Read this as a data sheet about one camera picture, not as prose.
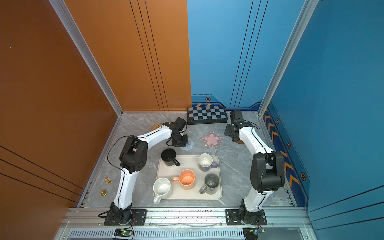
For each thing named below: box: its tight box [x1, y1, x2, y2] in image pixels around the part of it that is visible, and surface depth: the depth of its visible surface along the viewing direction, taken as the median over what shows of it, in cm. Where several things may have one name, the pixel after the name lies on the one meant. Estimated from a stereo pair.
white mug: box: [152, 177, 173, 205], surface depth 78 cm
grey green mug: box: [199, 173, 220, 195], surface depth 77 cm
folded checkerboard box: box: [186, 105, 228, 125], surface depth 115 cm
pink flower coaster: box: [201, 131, 223, 149], surface depth 105 cm
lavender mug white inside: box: [197, 153, 219, 172], surface depth 88 cm
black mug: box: [161, 148, 181, 167], surface depth 88 cm
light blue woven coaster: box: [179, 138, 194, 151], surface depth 101 cm
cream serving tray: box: [153, 154, 223, 205], surface depth 82 cm
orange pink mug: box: [172, 169, 196, 190], surface depth 81 cm
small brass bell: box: [99, 189, 108, 197], surface depth 82 cm
